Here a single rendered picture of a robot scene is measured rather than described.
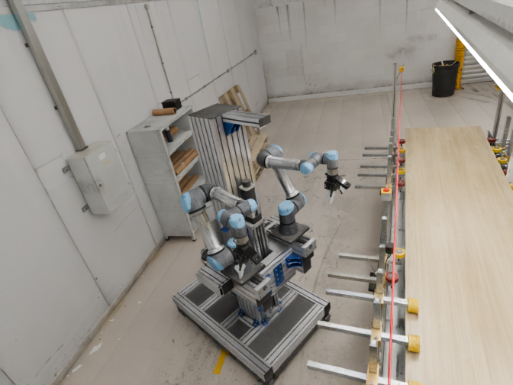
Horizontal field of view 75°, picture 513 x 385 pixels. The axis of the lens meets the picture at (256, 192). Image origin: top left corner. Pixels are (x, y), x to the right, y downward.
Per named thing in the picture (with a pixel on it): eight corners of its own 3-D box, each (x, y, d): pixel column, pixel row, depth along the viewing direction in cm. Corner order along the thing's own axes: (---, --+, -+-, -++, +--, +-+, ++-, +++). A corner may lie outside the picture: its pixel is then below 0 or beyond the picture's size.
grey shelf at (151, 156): (166, 240, 454) (125, 132, 379) (192, 204, 528) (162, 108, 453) (195, 241, 441) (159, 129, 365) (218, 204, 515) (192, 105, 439)
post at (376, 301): (372, 360, 193) (372, 301, 169) (372, 354, 195) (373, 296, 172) (379, 361, 191) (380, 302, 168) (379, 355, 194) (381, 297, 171)
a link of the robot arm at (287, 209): (275, 221, 250) (273, 206, 244) (285, 212, 259) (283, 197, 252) (289, 225, 243) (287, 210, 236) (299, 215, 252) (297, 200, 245)
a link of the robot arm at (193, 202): (238, 263, 212) (202, 184, 203) (218, 275, 205) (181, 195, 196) (230, 260, 223) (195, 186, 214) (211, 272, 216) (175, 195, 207)
